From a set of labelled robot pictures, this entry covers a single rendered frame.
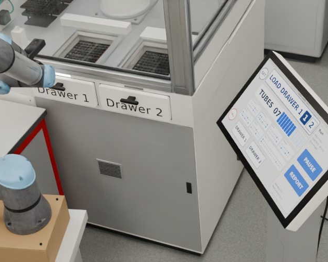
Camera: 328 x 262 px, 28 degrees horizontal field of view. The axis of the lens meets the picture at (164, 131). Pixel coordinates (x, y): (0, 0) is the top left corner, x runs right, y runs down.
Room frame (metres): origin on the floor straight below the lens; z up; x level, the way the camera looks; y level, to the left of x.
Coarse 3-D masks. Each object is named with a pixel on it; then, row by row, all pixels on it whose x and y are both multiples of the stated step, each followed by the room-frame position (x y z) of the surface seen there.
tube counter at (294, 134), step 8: (272, 112) 1.56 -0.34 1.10; (280, 112) 1.54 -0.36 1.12; (280, 120) 1.52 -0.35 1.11; (288, 120) 1.50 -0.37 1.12; (288, 128) 1.47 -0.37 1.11; (296, 128) 1.45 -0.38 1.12; (288, 136) 1.45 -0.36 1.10; (296, 136) 1.43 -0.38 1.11; (304, 136) 1.41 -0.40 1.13; (296, 144) 1.41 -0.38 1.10
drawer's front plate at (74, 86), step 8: (56, 80) 2.14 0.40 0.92; (64, 80) 2.13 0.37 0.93; (72, 80) 2.12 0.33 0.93; (80, 80) 2.11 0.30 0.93; (32, 88) 2.20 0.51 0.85; (40, 88) 2.18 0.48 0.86; (48, 88) 2.16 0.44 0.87; (72, 88) 2.11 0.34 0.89; (80, 88) 2.10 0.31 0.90; (88, 88) 2.08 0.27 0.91; (48, 96) 2.17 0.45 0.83; (56, 96) 2.15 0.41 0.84; (80, 96) 2.10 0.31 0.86; (88, 96) 2.08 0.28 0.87; (96, 96) 2.08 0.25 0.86; (88, 104) 2.09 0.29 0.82; (96, 104) 2.07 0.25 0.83
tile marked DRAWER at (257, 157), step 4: (252, 144) 1.53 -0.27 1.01; (256, 144) 1.52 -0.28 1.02; (248, 148) 1.53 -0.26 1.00; (252, 148) 1.52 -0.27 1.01; (256, 148) 1.50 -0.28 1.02; (248, 152) 1.52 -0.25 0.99; (252, 152) 1.50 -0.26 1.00; (256, 152) 1.49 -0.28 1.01; (260, 152) 1.48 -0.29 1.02; (248, 156) 1.50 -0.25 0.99; (252, 156) 1.49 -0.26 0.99; (256, 156) 1.48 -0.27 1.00; (260, 156) 1.47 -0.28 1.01; (264, 156) 1.46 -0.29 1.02; (252, 160) 1.48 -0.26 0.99; (256, 160) 1.47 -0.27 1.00; (260, 160) 1.46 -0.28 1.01; (256, 164) 1.46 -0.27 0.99; (260, 164) 1.45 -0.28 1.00; (256, 168) 1.45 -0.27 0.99
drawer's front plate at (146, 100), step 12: (108, 96) 2.04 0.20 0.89; (120, 96) 2.02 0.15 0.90; (144, 96) 1.97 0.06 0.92; (156, 96) 1.95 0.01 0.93; (108, 108) 2.04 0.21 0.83; (120, 108) 2.02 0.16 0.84; (132, 108) 2.00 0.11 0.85; (144, 108) 1.97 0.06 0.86; (168, 108) 1.93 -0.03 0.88; (168, 120) 1.93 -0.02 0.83
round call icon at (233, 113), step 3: (234, 108) 1.70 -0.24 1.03; (231, 111) 1.70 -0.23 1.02; (234, 111) 1.69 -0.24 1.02; (237, 111) 1.68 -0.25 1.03; (228, 114) 1.70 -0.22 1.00; (231, 114) 1.69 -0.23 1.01; (234, 114) 1.68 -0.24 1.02; (237, 114) 1.67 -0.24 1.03; (228, 117) 1.69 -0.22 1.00; (231, 117) 1.68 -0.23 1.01; (234, 117) 1.67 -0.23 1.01; (231, 120) 1.67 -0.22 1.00
